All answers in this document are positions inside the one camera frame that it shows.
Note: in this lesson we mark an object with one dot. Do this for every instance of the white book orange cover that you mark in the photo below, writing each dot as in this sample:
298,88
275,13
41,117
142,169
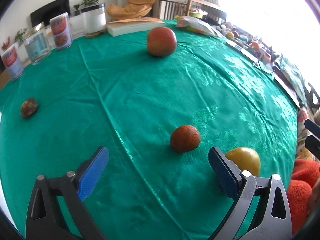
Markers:
133,25

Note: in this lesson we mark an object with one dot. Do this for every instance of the red label can right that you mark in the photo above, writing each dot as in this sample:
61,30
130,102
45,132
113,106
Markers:
61,31

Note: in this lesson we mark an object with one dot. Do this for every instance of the glass jar blue label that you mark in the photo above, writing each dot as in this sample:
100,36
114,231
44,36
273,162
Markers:
36,44

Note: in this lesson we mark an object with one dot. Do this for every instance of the green potted plant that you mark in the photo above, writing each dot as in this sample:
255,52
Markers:
88,3

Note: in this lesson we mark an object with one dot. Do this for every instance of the yellow grapefruit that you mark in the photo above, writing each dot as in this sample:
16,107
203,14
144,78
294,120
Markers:
245,159

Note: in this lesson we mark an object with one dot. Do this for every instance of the red label can left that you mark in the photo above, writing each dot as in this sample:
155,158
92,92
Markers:
12,62

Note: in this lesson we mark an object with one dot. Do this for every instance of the red flower vase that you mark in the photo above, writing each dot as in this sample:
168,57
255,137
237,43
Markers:
6,44

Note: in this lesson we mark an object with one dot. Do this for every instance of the black television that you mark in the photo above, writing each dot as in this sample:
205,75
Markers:
51,10

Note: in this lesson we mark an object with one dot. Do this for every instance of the small dark red fruit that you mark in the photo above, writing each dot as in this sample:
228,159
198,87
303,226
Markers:
185,138

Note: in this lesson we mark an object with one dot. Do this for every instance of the green satin tablecloth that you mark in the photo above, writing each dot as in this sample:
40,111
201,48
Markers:
109,91

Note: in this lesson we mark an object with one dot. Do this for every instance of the leafy plant white vase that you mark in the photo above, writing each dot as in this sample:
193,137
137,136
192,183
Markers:
19,36

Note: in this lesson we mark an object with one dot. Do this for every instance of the small dark potted plant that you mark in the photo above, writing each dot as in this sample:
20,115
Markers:
76,8

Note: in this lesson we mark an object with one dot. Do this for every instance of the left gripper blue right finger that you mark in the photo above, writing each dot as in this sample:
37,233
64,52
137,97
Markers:
271,219

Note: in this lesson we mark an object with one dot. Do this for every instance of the orange lounge chair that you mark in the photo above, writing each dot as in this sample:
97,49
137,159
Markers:
133,9

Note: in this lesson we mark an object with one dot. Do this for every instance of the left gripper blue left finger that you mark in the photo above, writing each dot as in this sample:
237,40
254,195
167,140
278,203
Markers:
45,219

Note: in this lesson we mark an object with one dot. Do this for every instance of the red label can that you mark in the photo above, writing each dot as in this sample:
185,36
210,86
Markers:
12,62
61,31

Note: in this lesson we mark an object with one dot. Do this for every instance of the red apple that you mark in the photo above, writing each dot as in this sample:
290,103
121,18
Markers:
161,42

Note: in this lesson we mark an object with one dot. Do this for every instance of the glass fruit bowl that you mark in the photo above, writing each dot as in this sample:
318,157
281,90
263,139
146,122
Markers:
243,39

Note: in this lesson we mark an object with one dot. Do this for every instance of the orange fluffy sleeve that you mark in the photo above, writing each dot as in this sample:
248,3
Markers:
303,191

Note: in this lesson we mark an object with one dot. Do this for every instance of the white snack bag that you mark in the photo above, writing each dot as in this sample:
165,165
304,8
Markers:
195,25

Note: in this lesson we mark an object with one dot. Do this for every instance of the white jar black lid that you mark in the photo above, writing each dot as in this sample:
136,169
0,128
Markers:
94,20

